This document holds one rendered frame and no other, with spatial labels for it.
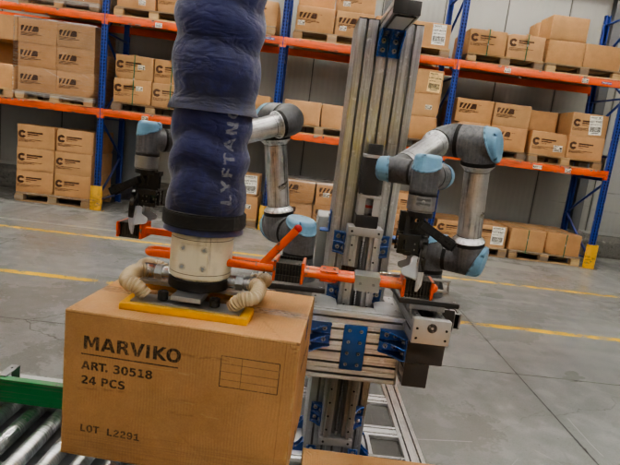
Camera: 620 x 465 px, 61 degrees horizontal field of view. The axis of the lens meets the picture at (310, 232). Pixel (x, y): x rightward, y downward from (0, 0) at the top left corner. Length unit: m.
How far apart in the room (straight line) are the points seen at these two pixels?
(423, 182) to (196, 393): 0.79
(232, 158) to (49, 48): 8.13
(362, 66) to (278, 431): 1.36
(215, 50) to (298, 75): 8.55
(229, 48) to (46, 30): 8.16
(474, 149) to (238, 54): 0.86
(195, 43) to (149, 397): 0.89
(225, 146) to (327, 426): 1.34
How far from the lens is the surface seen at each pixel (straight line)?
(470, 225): 1.93
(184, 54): 1.40
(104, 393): 1.51
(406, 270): 1.43
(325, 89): 9.89
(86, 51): 9.20
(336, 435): 2.37
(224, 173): 1.38
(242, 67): 1.38
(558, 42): 9.53
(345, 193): 2.12
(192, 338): 1.37
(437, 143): 1.80
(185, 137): 1.39
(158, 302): 1.45
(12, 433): 2.01
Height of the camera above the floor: 1.57
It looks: 10 degrees down
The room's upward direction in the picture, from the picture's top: 7 degrees clockwise
